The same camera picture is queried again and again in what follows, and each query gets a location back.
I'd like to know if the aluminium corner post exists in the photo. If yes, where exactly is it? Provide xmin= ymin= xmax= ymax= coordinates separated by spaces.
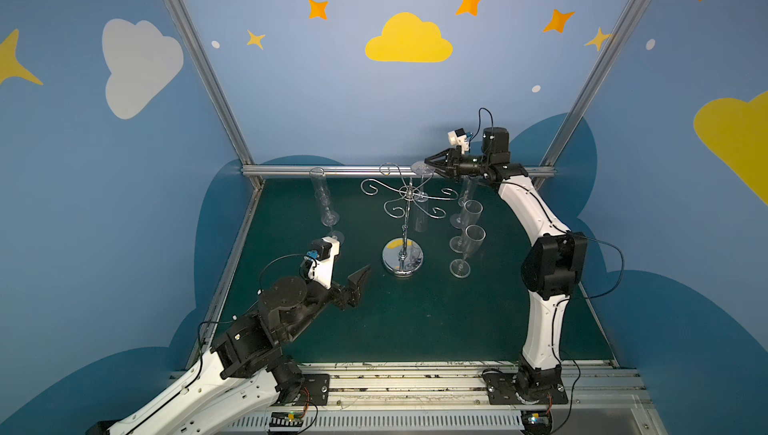
xmin=163 ymin=0 xmax=263 ymax=191
xmin=534 ymin=0 xmax=652 ymax=189

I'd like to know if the aluminium left floor rail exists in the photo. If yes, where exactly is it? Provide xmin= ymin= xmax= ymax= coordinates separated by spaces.
xmin=193 ymin=181 xmax=254 ymax=342

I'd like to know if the aluminium right corner post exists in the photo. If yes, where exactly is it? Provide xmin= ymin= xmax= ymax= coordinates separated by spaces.
xmin=534 ymin=0 xmax=652 ymax=189

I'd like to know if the clear flute glass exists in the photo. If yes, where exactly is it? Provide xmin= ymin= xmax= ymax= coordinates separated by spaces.
xmin=328 ymin=230 xmax=345 ymax=244
xmin=411 ymin=161 xmax=434 ymax=233
xmin=309 ymin=167 xmax=339 ymax=229
xmin=450 ymin=176 xmax=479 ymax=229

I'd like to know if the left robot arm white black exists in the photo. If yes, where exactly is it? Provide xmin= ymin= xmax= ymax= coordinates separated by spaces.
xmin=88 ymin=266 xmax=371 ymax=434

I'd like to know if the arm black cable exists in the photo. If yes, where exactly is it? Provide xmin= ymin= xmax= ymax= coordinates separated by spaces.
xmin=473 ymin=106 xmax=496 ymax=136
xmin=257 ymin=253 xmax=307 ymax=292

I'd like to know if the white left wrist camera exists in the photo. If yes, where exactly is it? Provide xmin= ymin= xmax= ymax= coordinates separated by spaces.
xmin=300 ymin=237 xmax=340 ymax=289

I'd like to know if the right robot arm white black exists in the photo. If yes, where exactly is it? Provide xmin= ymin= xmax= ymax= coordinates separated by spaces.
xmin=425 ymin=127 xmax=588 ymax=404

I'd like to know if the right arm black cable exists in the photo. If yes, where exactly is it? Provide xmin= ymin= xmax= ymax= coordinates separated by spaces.
xmin=473 ymin=106 xmax=496 ymax=136

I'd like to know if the aluminium left corner post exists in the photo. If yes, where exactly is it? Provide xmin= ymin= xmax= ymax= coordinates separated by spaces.
xmin=163 ymin=0 xmax=263 ymax=191

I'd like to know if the aluminium back frame rail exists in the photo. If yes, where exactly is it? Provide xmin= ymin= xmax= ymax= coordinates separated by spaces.
xmin=241 ymin=164 xmax=557 ymax=180

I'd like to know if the chrome wine glass rack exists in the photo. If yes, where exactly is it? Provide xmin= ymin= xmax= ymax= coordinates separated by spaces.
xmin=360 ymin=163 xmax=459 ymax=278

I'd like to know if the clear wine glass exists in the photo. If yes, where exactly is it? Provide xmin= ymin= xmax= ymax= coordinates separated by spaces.
xmin=449 ymin=225 xmax=486 ymax=279
xmin=449 ymin=199 xmax=483 ymax=253

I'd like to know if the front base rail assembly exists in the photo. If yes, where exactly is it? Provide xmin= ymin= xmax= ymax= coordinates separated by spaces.
xmin=223 ymin=360 xmax=666 ymax=434

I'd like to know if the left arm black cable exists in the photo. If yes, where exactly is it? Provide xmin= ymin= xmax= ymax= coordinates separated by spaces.
xmin=257 ymin=253 xmax=307 ymax=292

